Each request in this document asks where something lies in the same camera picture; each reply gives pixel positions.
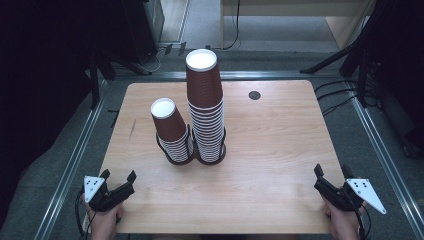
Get dark computer tower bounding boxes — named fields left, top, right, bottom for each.
left=120, top=0, right=166, bottom=65

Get black metal stand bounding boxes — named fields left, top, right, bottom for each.
left=87, top=49, right=117, bottom=110

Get person's left hand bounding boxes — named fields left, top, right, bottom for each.
left=84, top=202, right=125, bottom=240

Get light wooden desk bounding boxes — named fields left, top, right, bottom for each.
left=219, top=0, right=378, bottom=51

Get person's right hand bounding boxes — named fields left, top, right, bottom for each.
left=322, top=195, right=369, bottom=240

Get short stack of paper cups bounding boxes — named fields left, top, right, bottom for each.
left=150, top=97, right=195, bottom=164

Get left hand-held gripper cable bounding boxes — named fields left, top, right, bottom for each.
left=74, top=188, right=98, bottom=238

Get white floor cable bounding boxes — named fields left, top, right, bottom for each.
left=138, top=45, right=168, bottom=75

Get black hanging cable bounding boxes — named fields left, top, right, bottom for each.
left=222, top=0, right=242, bottom=52

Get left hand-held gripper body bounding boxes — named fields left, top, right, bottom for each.
left=83, top=175, right=136, bottom=213

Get right hand-held gripper cable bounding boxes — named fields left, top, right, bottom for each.
left=342, top=188, right=373, bottom=240

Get tall stack of paper cups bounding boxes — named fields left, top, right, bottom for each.
left=187, top=98, right=227, bottom=164

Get black tripod stand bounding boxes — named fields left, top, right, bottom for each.
left=299, top=0, right=384, bottom=109

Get hand-held gripper cable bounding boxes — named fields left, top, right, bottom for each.
left=74, top=188, right=98, bottom=238
left=342, top=188, right=373, bottom=240

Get black floor cables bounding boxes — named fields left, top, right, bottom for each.
left=313, top=78, right=381, bottom=117

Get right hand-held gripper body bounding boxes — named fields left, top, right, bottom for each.
left=314, top=175, right=388, bottom=215

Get aluminium floor rail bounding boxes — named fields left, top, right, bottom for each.
left=344, top=81, right=424, bottom=240
left=33, top=79, right=109, bottom=240
left=114, top=69, right=341, bottom=82

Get black wire cup holder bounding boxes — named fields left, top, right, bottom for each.
left=155, top=124, right=228, bottom=167

